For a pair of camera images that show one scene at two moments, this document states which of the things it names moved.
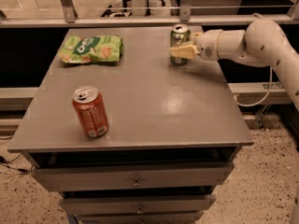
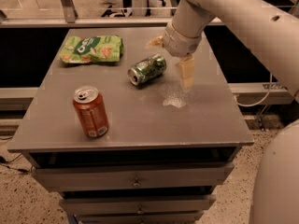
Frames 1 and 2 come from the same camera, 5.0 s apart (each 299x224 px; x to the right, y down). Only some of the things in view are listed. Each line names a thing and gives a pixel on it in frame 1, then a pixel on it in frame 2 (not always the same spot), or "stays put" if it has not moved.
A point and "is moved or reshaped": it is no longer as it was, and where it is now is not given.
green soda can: (179, 35) is moved or reshaped
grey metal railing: (66, 17) stays put
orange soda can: (91, 105) stays put
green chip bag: (95, 49) stays put
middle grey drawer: (135, 203) stays put
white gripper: (206, 45) -> (179, 44)
